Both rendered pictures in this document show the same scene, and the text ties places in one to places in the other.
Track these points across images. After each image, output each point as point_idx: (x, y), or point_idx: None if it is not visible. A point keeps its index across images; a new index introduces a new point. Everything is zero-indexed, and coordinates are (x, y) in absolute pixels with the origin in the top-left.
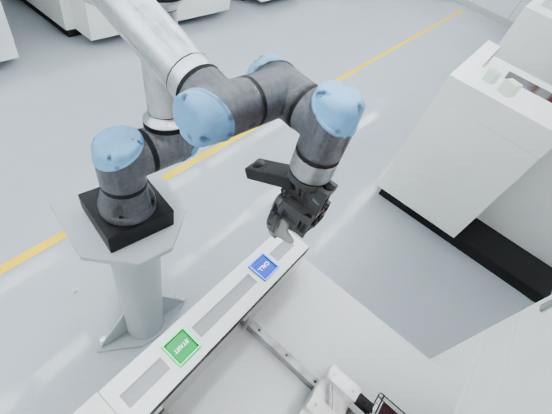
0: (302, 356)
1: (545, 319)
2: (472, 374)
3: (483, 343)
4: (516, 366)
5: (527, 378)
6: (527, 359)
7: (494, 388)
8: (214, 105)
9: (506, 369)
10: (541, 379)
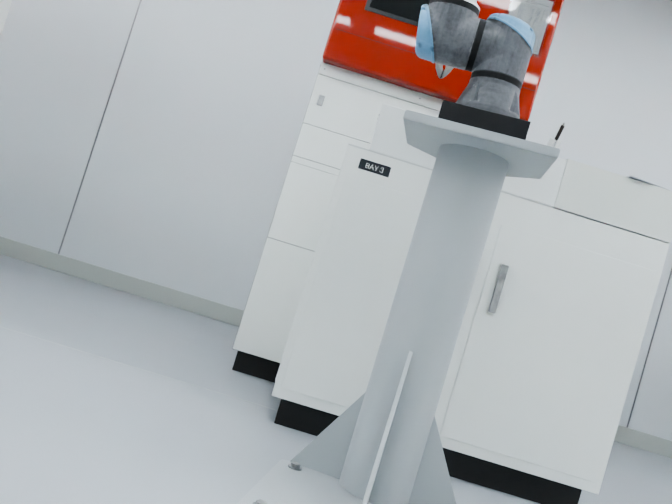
0: None
1: (331, 104)
2: (336, 167)
3: (309, 157)
4: (356, 128)
5: (371, 121)
6: (356, 120)
7: (363, 145)
8: None
9: (353, 136)
10: (378, 113)
